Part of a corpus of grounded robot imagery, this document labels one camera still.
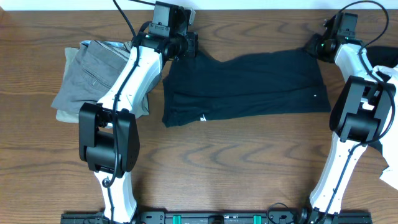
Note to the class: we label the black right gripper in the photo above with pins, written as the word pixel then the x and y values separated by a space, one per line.
pixel 310 47

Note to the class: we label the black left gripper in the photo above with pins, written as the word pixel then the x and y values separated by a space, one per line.
pixel 192 41

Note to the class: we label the black t-shirt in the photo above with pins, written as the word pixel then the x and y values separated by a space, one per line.
pixel 204 89

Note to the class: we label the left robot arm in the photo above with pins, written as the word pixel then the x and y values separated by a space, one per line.
pixel 108 135

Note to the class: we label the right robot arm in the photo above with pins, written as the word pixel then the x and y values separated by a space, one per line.
pixel 364 115

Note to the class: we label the black garment pile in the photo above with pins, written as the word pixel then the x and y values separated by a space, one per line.
pixel 382 56

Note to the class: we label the grey folded trousers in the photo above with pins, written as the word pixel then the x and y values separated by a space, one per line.
pixel 139 76

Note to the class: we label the beige folded garment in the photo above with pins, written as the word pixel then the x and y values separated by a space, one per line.
pixel 63 116

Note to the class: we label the black mounting rail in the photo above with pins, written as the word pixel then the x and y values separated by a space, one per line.
pixel 273 215

